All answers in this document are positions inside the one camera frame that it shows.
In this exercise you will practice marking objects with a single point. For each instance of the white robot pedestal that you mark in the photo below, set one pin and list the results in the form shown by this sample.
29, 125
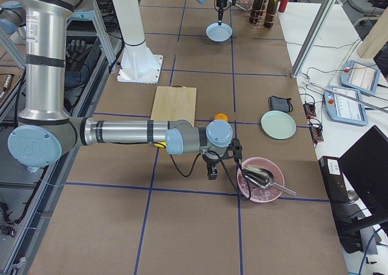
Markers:
138, 63

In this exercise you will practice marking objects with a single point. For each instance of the black monitor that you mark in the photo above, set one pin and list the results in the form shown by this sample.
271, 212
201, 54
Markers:
364, 165

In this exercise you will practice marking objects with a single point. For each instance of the pink bowl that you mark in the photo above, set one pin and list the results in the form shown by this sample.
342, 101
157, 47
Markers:
267, 164

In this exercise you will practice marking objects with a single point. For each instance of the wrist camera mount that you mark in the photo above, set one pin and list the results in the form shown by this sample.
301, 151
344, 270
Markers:
234, 151

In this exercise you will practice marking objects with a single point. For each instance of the light blue plate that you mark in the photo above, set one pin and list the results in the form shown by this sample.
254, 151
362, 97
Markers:
219, 32

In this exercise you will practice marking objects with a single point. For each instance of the bamboo cutting board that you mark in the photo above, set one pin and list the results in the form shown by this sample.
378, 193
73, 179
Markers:
174, 103

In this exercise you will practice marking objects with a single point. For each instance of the light green plate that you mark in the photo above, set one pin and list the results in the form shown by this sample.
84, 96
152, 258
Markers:
278, 125

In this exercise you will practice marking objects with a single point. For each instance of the lower yellow lemon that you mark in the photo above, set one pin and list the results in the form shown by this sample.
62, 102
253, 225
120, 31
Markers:
160, 144

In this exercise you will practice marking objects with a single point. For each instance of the dark green wine bottle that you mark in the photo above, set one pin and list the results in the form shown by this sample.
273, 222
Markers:
270, 13

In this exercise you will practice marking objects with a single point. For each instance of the grey folded cloth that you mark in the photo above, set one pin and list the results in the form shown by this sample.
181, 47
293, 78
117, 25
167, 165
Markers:
280, 104

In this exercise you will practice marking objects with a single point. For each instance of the far teach pendant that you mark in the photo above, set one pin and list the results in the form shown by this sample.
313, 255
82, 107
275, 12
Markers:
360, 76

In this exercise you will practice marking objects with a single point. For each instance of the near teach pendant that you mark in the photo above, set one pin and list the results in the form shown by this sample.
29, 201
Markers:
345, 110

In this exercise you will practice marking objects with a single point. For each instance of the teach pendant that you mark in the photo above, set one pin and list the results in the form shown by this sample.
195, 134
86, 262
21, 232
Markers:
345, 110
360, 76

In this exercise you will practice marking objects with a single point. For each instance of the metal ice scoop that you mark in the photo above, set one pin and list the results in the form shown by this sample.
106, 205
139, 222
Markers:
263, 178

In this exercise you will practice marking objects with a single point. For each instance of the clear ice cubes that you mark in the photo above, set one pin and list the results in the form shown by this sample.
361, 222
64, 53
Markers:
257, 194

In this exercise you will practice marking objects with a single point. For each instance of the aluminium frame post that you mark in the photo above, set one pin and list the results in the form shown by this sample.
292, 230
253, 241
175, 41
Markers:
317, 24

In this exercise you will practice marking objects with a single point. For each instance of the copper wire bottle rack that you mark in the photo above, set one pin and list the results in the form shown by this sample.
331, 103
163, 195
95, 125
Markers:
261, 16

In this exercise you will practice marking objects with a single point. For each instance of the orange fruit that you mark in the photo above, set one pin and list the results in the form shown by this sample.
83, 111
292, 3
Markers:
221, 116

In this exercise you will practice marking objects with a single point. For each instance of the black computer box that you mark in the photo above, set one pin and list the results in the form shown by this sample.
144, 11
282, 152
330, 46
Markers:
333, 179

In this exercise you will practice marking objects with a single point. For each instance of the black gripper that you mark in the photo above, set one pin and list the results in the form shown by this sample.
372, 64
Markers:
220, 2
211, 160

